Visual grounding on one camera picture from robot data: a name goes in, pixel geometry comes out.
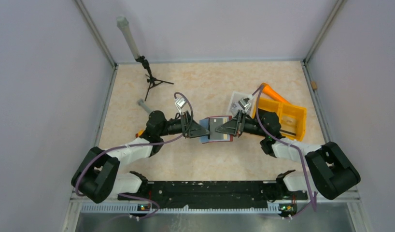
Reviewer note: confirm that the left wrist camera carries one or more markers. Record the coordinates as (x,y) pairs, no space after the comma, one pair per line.
(180,103)

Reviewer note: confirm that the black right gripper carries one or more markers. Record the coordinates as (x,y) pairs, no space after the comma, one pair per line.
(239,123)

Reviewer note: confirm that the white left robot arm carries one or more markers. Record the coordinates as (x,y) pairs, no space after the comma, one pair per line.
(96,175)

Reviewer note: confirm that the yellow plastic double bin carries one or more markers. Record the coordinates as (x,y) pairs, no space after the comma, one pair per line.
(292,118)

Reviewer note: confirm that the grey tube on tripod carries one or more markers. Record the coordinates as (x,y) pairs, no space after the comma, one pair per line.
(123,25)

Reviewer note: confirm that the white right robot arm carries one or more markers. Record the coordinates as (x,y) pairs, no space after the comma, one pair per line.
(325,168)

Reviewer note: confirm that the black mini tripod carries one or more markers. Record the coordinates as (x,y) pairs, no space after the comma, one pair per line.
(153,81)

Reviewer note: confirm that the white plastic bin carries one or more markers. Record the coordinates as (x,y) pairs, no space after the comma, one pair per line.
(233,108)

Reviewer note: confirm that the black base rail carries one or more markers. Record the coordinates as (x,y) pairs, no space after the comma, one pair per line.
(216,194)

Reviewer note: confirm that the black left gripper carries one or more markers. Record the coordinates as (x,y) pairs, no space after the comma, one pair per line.
(188,124)

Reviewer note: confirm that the orange plastic cylinder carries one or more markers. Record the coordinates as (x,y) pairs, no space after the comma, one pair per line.
(268,90)

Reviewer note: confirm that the small brown wall knob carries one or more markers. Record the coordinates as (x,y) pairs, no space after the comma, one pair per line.
(313,85)

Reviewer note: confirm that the red card holder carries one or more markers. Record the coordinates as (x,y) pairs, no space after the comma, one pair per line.
(211,123)

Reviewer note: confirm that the grey toy block bar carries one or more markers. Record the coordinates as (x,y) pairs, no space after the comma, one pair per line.
(142,104)

